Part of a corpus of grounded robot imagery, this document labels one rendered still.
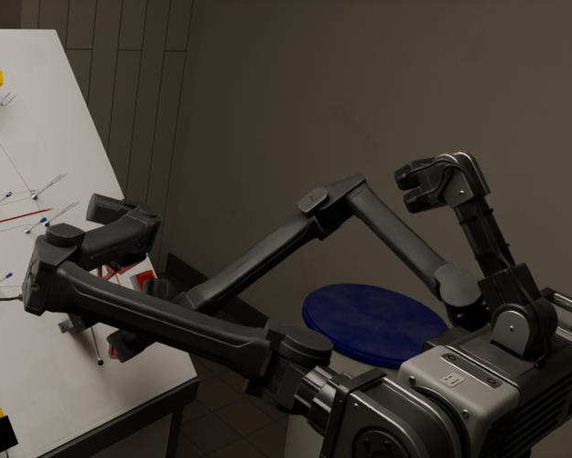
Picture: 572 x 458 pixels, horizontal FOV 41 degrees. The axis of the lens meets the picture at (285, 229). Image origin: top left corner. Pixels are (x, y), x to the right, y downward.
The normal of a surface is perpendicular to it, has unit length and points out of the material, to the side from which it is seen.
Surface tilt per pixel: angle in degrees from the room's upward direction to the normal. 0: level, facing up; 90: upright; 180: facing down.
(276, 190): 90
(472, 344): 0
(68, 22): 90
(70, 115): 48
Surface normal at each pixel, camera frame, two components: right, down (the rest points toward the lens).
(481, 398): 0.18, -0.91
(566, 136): -0.69, 0.15
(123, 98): 0.70, 0.39
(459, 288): -0.34, -0.56
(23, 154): 0.70, -0.34
